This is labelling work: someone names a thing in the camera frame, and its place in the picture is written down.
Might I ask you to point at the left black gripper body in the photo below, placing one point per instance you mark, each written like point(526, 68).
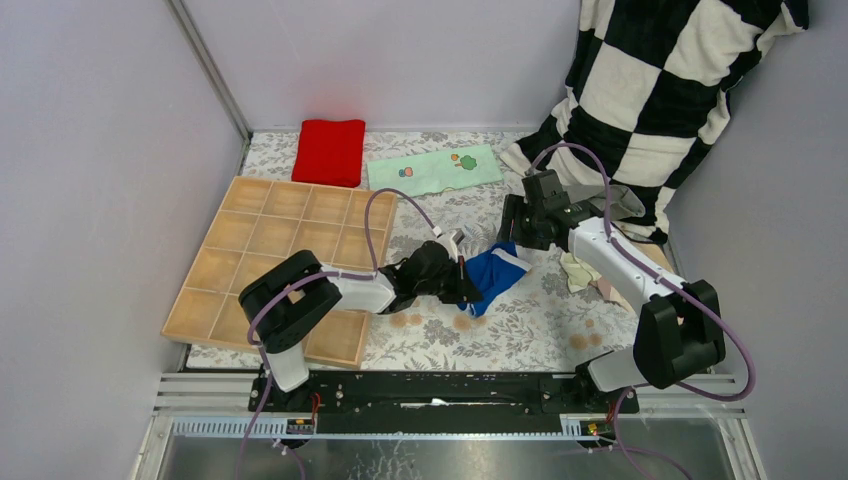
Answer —
point(444, 285)

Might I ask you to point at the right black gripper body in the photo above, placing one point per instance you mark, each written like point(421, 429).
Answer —
point(529, 233)

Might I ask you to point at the blue underwear with white lettering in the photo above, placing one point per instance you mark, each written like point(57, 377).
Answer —
point(493, 272)

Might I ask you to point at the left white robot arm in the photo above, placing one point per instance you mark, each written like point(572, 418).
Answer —
point(285, 304)

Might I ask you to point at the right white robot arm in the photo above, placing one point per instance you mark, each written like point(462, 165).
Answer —
point(677, 333)

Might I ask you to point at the floral patterned table mat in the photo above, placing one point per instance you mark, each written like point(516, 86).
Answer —
point(537, 325)

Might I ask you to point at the beige cloth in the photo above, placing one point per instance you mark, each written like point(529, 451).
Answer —
point(580, 275)

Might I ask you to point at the grey crumpled cloth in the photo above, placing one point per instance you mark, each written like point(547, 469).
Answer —
point(623, 203)

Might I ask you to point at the light green patterned cloth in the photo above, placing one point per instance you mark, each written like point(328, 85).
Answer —
point(436, 172)

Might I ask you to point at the red folded cloth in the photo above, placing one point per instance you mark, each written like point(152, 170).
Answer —
point(330, 153)

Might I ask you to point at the black white checkered blanket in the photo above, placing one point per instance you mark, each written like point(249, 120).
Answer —
point(647, 96)

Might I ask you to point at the wooden compartment tray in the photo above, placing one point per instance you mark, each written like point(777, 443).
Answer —
point(259, 224)

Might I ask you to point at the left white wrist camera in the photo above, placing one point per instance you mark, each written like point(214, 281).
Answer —
point(449, 240)

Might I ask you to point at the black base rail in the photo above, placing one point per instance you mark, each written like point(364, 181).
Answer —
point(408, 402)

